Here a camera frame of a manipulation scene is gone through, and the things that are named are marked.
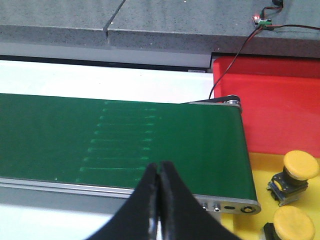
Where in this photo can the aluminium conveyor frame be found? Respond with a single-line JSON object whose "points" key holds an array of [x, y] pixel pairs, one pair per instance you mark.
{"points": [[225, 205]]}

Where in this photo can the green conveyor belt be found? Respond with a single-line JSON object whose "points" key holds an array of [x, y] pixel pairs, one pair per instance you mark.
{"points": [[125, 140]]}

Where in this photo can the yellow mushroom push button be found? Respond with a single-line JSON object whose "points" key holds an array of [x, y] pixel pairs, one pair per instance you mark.
{"points": [[289, 223], [298, 167]]}

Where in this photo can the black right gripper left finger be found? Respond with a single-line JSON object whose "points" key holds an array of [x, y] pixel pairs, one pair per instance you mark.
{"points": [[137, 219]]}

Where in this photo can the small green circuit board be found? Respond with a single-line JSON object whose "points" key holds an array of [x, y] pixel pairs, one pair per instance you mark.
{"points": [[261, 22]]}

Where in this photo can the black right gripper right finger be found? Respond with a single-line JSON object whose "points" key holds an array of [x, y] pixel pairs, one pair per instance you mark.
{"points": [[182, 216]]}

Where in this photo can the yellow plastic tray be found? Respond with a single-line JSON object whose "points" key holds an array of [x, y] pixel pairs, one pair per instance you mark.
{"points": [[264, 166]]}

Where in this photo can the grey stone counter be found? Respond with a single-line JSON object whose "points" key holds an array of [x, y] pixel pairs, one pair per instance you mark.
{"points": [[155, 32]]}

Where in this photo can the red plastic tray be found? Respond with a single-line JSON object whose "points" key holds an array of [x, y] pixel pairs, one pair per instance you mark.
{"points": [[280, 100]]}

